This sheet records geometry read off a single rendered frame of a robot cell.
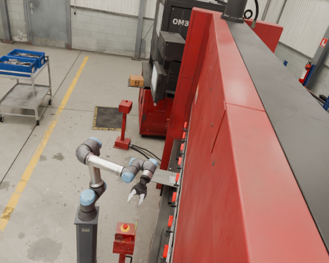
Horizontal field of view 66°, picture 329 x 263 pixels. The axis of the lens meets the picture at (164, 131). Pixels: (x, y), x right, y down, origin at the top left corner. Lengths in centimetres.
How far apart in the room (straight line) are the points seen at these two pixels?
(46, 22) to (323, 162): 875
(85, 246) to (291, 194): 220
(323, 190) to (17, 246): 296
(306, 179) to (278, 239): 15
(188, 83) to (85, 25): 637
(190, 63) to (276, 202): 238
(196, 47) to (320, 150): 219
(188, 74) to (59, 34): 667
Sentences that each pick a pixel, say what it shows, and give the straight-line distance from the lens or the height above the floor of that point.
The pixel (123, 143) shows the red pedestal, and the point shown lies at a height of 12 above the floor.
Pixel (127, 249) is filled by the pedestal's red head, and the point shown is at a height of 72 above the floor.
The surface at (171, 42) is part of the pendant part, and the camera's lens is 281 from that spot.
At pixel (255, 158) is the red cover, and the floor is 230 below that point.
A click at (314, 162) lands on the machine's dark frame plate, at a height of 230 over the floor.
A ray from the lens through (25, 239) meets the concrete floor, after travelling 319.
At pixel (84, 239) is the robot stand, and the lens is 241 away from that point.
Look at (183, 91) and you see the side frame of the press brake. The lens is 279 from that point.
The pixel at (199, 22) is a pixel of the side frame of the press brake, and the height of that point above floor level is 220.
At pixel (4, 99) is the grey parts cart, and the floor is 33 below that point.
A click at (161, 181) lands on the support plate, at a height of 100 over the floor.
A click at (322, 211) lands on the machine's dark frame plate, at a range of 42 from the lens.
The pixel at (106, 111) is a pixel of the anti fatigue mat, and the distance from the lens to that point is 525.
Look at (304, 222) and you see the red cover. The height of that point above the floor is 230.
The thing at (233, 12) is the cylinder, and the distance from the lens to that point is 228.
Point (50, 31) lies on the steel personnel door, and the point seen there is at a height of 47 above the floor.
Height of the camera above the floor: 254
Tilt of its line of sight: 32 degrees down
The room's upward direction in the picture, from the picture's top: 11 degrees clockwise
